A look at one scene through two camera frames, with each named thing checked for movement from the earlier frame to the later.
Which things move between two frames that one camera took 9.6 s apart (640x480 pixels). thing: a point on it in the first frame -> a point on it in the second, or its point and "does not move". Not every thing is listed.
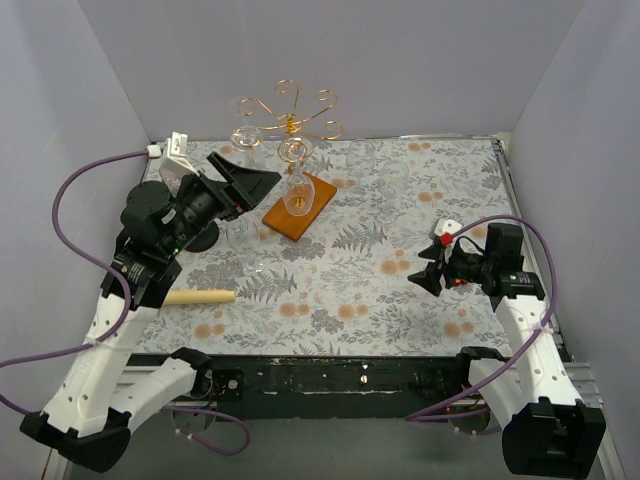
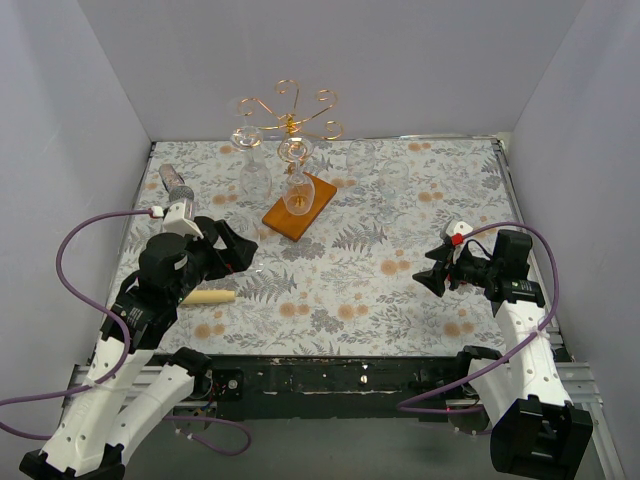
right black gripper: (445, 267) does not move
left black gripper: (223, 189) -> (216, 248)
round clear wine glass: (246, 137) does not move
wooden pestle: (186, 296) does not move
